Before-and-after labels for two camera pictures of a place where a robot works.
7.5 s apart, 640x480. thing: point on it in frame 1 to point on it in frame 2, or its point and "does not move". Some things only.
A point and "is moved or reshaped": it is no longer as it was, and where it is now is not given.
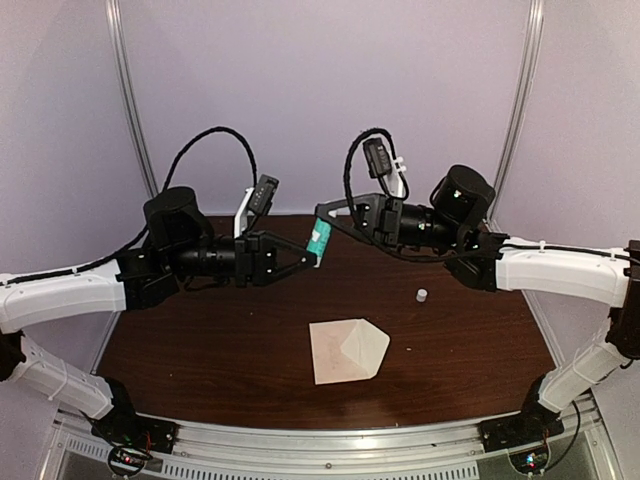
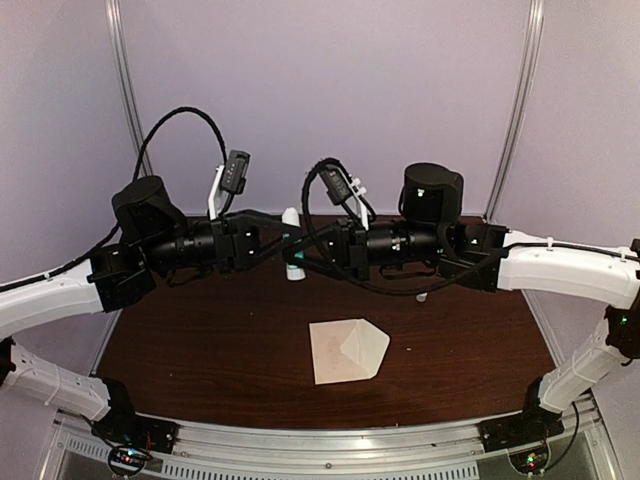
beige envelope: (346, 350) does not move
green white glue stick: (319, 239) is moved or reshaped
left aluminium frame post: (115, 24) does not move
